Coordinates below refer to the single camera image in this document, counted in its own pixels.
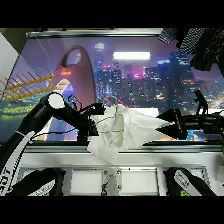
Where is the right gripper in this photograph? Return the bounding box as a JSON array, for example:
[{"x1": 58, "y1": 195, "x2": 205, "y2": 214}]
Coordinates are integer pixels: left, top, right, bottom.
[{"x1": 154, "y1": 108, "x2": 202, "y2": 141}]

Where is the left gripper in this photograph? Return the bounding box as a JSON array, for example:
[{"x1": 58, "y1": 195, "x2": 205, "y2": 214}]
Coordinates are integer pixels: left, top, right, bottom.
[{"x1": 77, "y1": 114, "x2": 101, "y2": 139}]

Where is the pale green clothes hanger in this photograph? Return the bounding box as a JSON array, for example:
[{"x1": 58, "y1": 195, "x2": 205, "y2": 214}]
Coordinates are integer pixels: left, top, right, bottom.
[{"x1": 99, "y1": 94, "x2": 130, "y2": 135}]

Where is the white shirt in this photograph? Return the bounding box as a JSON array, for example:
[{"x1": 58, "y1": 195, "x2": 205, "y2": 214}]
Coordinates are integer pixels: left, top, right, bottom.
[{"x1": 87, "y1": 103, "x2": 174, "y2": 164}]

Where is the heap of clothes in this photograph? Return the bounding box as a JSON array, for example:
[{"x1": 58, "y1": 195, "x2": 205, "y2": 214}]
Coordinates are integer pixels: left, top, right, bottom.
[{"x1": 157, "y1": 27, "x2": 224, "y2": 77}]

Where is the yellow wooden rack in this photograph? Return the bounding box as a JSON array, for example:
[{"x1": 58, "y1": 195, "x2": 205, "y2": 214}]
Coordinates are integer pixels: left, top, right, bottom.
[{"x1": 0, "y1": 66, "x2": 57, "y2": 103}]

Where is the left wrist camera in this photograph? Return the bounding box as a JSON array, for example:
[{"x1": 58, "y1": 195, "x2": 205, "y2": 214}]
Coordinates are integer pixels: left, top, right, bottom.
[{"x1": 87, "y1": 102, "x2": 106, "y2": 116}]

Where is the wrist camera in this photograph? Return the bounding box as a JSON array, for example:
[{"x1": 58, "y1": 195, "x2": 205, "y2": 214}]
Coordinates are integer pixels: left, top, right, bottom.
[
  {"x1": 193, "y1": 89, "x2": 210, "y2": 116},
  {"x1": 87, "y1": 102, "x2": 106, "y2": 116}
]

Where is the black cable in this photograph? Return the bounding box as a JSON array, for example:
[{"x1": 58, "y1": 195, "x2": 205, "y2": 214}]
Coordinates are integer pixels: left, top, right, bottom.
[{"x1": 31, "y1": 127, "x2": 81, "y2": 140}]

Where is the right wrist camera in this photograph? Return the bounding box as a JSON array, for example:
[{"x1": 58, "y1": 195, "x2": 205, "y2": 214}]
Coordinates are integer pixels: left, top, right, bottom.
[{"x1": 193, "y1": 89, "x2": 210, "y2": 116}]

